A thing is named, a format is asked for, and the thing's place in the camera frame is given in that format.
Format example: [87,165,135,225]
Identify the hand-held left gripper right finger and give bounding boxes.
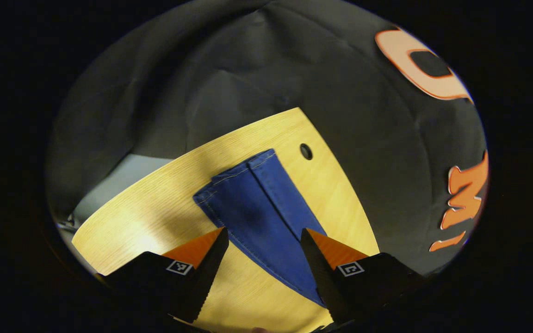
[300,228,427,325]

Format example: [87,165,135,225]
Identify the blue denim jeans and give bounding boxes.
[192,148,337,308]

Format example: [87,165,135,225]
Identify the black backdrop cloth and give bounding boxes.
[44,0,489,277]

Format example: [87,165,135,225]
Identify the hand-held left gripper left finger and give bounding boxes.
[97,227,229,324]

